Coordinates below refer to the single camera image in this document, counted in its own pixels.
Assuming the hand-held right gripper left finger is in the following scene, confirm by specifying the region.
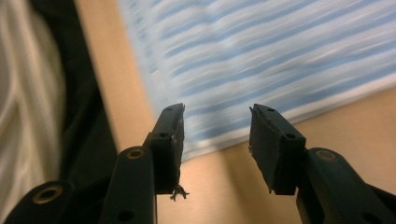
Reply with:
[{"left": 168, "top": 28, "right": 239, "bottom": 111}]
[{"left": 142, "top": 103, "right": 191, "bottom": 202}]

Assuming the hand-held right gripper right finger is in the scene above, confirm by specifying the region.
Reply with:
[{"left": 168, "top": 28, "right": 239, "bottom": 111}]
[{"left": 247, "top": 104, "right": 308, "bottom": 197}]

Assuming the blue white striped cloth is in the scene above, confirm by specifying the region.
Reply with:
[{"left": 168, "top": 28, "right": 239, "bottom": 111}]
[{"left": 116, "top": 0, "right": 396, "bottom": 163}]

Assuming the dark cloth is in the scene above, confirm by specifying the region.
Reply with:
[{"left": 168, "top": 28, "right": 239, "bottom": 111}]
[{"left": 28, "top": 0, "right": 120, "bottom": 189}]

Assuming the white curtain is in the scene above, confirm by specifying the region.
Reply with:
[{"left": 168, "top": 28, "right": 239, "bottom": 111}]
[{"left": 0, "top": 0, "right": 67, "bottom": 217}]

